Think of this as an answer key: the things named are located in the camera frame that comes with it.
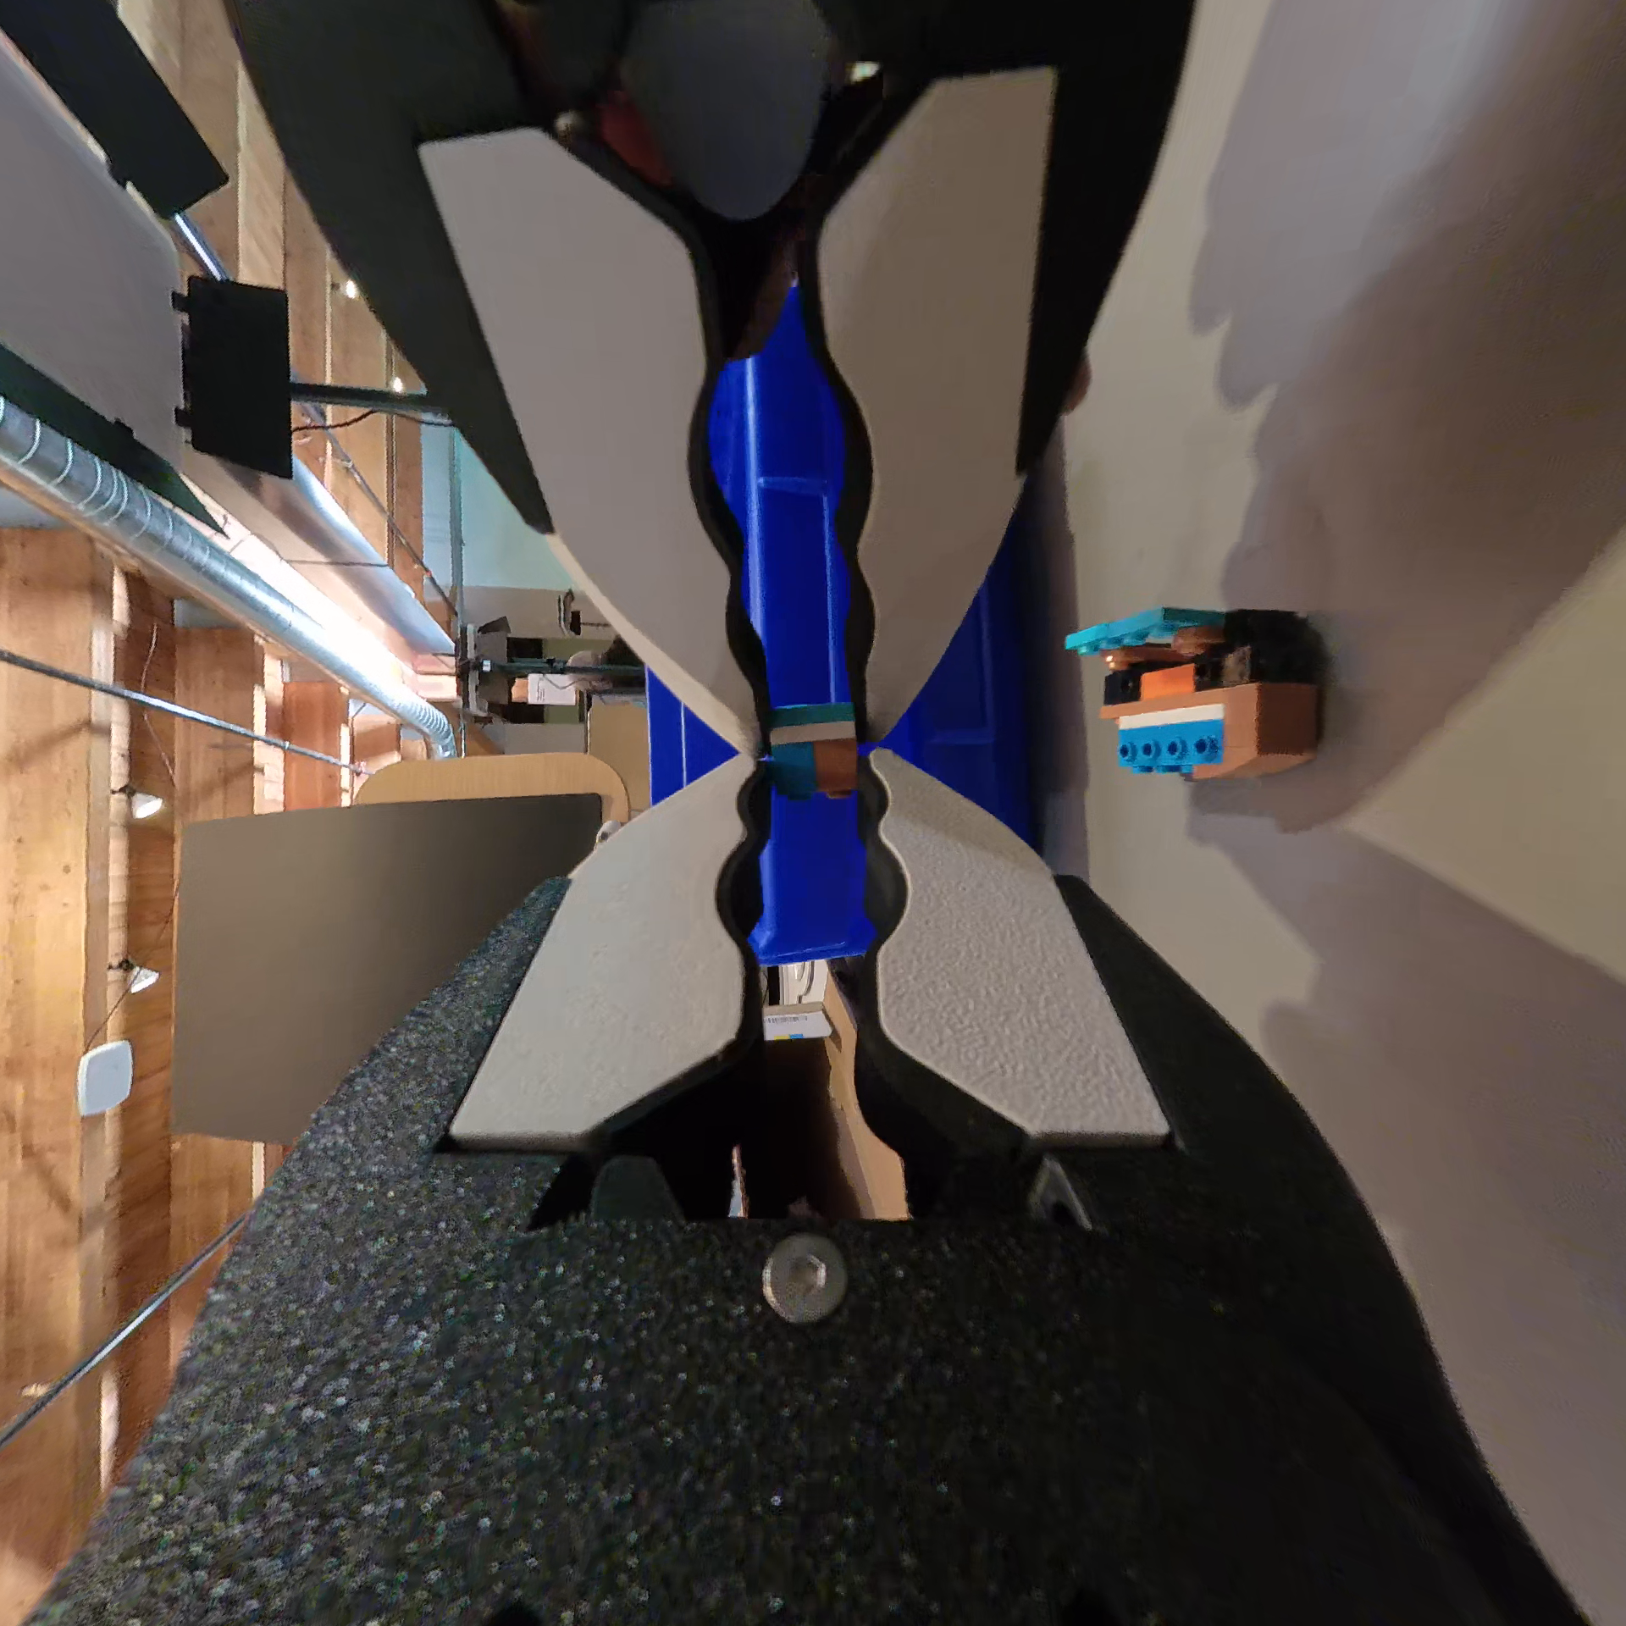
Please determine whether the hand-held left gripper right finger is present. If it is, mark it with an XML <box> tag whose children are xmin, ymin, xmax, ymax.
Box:
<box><xmin>865</xmin><ymin>755</ymin><xmax>1173</xmax><ymax>1158</ymax></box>

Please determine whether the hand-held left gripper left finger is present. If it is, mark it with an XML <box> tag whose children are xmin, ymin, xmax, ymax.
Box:
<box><xmin>453</xmin><ymin>763</ymin><xmax>768</xmax><ymax>1196</ymax></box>

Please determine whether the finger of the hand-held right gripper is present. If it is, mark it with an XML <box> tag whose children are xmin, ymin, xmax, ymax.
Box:
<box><xmin>818</xmin><ymin>70</ymin><xmax>1057</xmax><ymax>743</ymax></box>
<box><xmin>420</xmin><ymin>128</ymin><xmax>764</xmax><ymax>757</ymax></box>

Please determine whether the blue plastic bin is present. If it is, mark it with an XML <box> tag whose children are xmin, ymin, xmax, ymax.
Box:
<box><xmin>642</xmin><ymin>275</ymin><xmax>1049</xmax><ymax>972</ymax></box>

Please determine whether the small multicoloured toy brick block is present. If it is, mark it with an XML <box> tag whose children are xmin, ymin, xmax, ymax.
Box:
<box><xmin>762</xmin><ymin>697</ymin><xmax>871</xmax><ymax>805</ymax></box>

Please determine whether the blue orange toy brick assembly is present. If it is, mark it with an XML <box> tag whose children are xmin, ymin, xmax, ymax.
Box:
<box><xmin>1062</xmin><ymin>602</ymin><xmax>1326</xmax><ymax>786</ymax></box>

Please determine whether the black panel with wooden edge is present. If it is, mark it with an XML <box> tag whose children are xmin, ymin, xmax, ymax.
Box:
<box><xmin>170</xmin><ymin>755</ymin><xmax>637</xmax><ymax>1150</ymax></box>

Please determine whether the studio light with black flaps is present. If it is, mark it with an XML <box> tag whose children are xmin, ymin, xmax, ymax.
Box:
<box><xmin>0</xmin><ymin>0</ymin><xmax>302</xmax><ymax>484</ymax></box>

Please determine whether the silver ventilation duct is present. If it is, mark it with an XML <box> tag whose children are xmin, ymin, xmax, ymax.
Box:
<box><xmin>0</xmin><ymin>395</ymin><xmax>464</xmax><ymax>759</ymax></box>

